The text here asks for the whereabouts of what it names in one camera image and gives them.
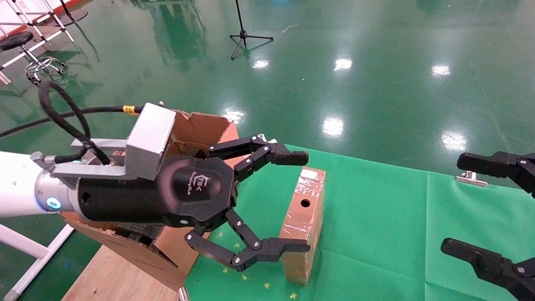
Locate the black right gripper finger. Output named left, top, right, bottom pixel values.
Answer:
left=457, top=151, right=535, bottom=197
left=441, top=237, right=535, bottom=301

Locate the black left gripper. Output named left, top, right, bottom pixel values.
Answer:
left=77, top=157, right=239, bottom=229

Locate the black round stand base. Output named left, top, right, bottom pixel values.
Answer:
left=55, top=0, right=89, bottom=26

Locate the small taped cardboard box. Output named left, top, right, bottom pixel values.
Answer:
left=279, top=166, right=326, bottom=286

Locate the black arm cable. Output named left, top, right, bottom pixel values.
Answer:
left=0, top=79, right=145, bottom=166

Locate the large open cardboard carton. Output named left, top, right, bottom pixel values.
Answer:
left=61, top=110, right=248, bottom=291

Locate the black tripod stand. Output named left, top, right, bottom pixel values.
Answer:
left=229, top=0, right=274, bottom=60

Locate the white metal table frame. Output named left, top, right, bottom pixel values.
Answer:
left=0, top=224, right=75, bottom=301

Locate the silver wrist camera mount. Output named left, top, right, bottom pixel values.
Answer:
left=52, top=102, right=176, bottom=181

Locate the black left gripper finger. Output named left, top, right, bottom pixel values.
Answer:
left=208, top=135, right=309, bottom=181
left=185, top=209, right=311, bottom=273

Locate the black wheeled stool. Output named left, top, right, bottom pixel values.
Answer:
left=0, top=31, right=67, bottom=87

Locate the green table cloth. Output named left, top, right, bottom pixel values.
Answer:
left=184, top=143, right=535, bottom=301

